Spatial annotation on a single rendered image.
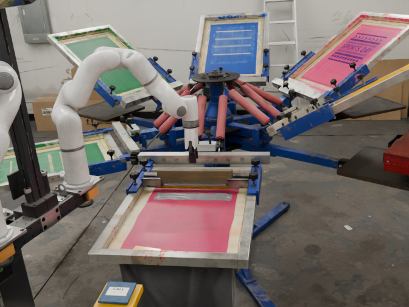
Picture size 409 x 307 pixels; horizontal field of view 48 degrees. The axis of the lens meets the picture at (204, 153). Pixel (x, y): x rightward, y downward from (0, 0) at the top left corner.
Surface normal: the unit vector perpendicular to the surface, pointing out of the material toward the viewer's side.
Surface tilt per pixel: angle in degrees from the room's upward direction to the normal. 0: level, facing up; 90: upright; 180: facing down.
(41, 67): 90
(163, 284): 94
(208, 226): 0
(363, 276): 0
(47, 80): 90
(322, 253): 0
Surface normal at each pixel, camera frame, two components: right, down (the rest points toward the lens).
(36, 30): -0.16, 0.37
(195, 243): -0.07, -0.93
